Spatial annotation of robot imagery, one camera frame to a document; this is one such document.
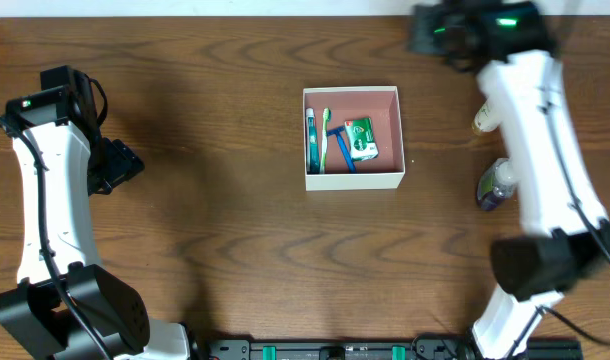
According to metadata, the white leaf-print lotion tube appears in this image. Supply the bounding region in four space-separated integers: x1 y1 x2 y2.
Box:
471 100 501 135

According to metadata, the green soap bar pack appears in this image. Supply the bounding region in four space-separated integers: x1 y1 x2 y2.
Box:
344 117 379 161

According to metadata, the clear foam pump bottle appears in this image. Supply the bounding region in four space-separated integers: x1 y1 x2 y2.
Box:
476 158 518 211

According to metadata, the green white toothbrush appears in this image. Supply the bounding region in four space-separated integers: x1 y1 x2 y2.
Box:
319 108 331 174

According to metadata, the blue disposable razor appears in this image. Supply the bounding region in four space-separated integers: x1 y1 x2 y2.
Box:
327 126 357 173

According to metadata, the red teal toothpaste tube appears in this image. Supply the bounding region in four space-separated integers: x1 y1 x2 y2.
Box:
305 108 320 174

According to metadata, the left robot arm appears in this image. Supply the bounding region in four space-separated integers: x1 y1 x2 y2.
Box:
0 85 191 359

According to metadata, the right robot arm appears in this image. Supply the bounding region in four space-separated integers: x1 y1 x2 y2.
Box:
410 1 610 359

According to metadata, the white square box pink inside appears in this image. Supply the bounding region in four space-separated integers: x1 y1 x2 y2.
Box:
302 86 405 191

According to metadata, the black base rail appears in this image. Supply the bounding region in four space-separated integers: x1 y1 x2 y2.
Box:
204 337 585 360

